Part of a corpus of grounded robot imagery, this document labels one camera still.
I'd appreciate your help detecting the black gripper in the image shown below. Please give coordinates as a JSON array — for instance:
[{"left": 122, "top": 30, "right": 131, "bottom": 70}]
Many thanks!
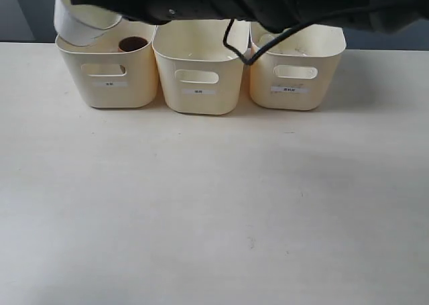
[{"left": 71, "top": 0, "right": 241, "bottom": 25}]

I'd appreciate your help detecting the brown wooden cup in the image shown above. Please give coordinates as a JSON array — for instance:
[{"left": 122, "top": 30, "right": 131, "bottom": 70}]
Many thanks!
[{"left": 118, "top": 36, "right": 148, "bottom": 52}]

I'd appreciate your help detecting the white paper cup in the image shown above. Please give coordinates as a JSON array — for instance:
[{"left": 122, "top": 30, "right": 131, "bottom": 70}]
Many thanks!
[{"left": 54, "top": 0, "right": 122, "bottom": 47}]

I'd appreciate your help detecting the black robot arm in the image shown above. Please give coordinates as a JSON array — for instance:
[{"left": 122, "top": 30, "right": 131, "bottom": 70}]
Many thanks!
[{"left": 71, "top": 0, "right": 428, "bottom": 33}]

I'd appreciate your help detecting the middle cream plastic bin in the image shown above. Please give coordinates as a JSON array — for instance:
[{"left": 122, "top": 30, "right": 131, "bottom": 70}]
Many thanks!
[{"left": 152, "top": 20, "right": 250, "bottom": 115}]

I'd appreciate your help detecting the cream plastic bin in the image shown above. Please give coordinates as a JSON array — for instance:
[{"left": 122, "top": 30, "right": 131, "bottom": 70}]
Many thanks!
[
  {"left": 56, "top": 19, "right": 159, "bottom": 109},
  {"left": 249, "top": 25, "right": 347, "bottom": 111},
  {"left": 152, "top": 20, "right": 250, "bottom": 115}
]

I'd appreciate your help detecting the left cream plastic bin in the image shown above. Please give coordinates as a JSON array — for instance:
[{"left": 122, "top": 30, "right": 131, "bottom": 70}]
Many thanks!
[{"left": 56, "top": 19, "right": 159, "bottom": 109}]

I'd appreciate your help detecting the right cream plastic bin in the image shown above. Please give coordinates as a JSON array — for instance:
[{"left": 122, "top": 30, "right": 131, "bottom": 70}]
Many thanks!
[{"left": 249, "top": 25, "right": 347, "bottom": 111}]

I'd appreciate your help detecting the black cable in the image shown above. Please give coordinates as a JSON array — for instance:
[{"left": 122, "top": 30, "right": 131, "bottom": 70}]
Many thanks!
[{"left": 222, "top": 0, "right": 429, "bottom": 66}]

